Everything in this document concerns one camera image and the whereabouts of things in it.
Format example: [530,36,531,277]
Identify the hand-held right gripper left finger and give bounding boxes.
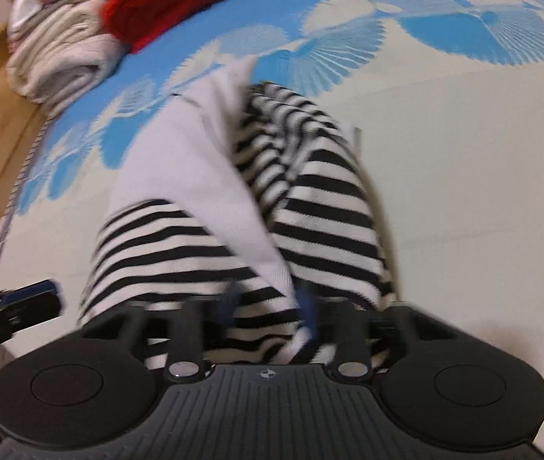
[80,287,245,384]

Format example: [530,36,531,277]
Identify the black white striped garment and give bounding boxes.
[77,55,397,372]

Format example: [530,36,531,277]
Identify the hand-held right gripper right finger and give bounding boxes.
[296,283,451,382]

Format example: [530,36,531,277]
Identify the white folded cloth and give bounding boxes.
[5,2,125,118]

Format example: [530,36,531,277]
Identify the blue cream leaf-print bedsheet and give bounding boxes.
[0,0,544,460]

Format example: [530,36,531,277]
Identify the red knitted cloth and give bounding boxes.
[104,0,293,54]

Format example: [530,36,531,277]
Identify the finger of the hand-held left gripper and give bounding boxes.
[0,280,58,314]
[0,293,61,348]

